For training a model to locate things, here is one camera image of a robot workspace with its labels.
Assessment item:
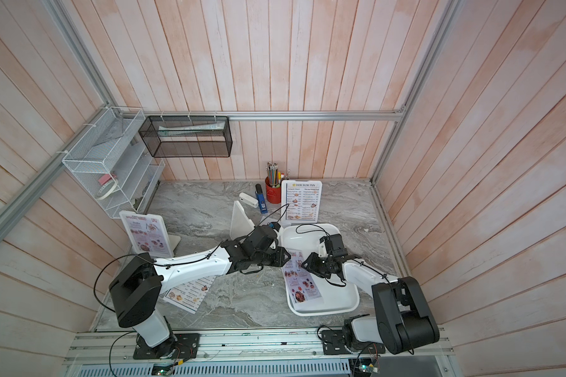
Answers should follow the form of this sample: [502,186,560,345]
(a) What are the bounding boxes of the dim sum inn menu sheet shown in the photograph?
[164,276,216,314]

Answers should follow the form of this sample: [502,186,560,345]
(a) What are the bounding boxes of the pink eraser block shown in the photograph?
[97,174,116,186]

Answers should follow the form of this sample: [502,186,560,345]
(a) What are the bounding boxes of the white stapler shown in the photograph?
[238,193,259,208]

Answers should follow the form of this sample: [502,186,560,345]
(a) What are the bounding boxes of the white tape roll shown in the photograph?
[96,179,119,201]

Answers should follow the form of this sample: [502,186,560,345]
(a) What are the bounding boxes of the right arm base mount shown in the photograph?
[316,314,386,356]

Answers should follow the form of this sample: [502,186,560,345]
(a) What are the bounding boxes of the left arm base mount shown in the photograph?
[133,333,201,361]

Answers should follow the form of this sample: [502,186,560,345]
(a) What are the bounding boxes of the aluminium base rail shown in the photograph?
[64,324,454,364]

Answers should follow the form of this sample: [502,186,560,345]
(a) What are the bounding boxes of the white wire wall shelf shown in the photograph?
[62,107,165,219]

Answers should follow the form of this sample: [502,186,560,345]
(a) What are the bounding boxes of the white menu holder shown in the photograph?
[281,180,322,224]
[119,210,182,259]
[230,200,255,239]

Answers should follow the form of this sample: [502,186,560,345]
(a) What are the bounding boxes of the black mesh wall basket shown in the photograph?
[139,115,234,158]

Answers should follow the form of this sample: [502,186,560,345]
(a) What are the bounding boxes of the pencils in cup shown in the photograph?
[267,162,288,188]

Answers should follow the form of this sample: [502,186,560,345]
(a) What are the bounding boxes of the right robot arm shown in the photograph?
[301,234,440,354]

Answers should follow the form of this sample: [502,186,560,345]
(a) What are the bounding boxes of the papers in black basket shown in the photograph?
[158,122,226,137]

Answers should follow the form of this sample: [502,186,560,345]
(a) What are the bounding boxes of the red pencil cup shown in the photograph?
[265,178,281,204]

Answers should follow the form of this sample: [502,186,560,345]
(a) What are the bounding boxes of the special menu sheet top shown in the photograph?
[125,214,171,255]

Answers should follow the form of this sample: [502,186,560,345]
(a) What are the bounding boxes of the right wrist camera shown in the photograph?
[318,237,328,259]

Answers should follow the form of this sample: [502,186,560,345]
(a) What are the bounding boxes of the special menu sheet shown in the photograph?
[282,249,324,307]
[125,214,171,255]

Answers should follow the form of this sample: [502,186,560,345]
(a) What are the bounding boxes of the blue stapler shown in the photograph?
[255,184,268,215]

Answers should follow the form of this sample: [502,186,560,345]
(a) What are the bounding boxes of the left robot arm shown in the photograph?
[108,225,291,358]

